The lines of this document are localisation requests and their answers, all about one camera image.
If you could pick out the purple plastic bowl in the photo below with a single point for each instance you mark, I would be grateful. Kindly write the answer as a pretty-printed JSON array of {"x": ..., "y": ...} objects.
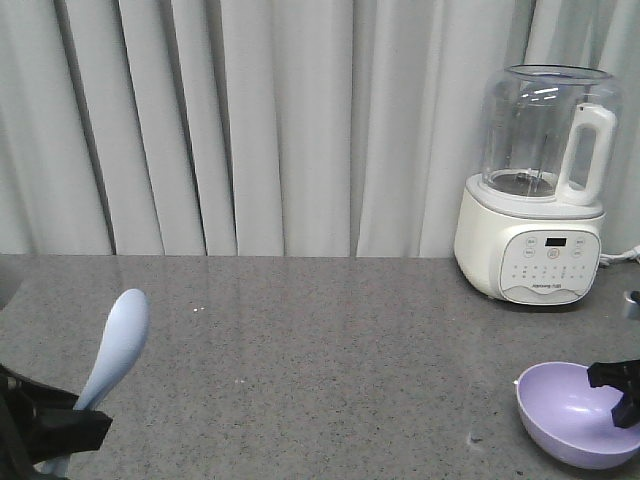
[{"x": 571, "y": 420}]

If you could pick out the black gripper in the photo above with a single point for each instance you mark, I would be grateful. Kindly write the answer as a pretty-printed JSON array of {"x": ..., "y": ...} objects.
[{"x": 38, "y": 423}]

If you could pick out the light blue plastic spoon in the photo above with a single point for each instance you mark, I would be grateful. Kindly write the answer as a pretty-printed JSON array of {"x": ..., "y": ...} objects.
[{"x": 123, "y": 339}]

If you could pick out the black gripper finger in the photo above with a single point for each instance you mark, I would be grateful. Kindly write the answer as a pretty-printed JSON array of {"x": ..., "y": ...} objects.
[{"x": 624, "y": 377}]

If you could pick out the white blender with glass jar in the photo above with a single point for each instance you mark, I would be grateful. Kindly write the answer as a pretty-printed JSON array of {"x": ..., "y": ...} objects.
[{"x": 530, "y": 218}]

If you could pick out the white pleated curtain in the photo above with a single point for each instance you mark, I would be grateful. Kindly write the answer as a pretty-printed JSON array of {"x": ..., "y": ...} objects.
[{"x": 298, "y": 128}]

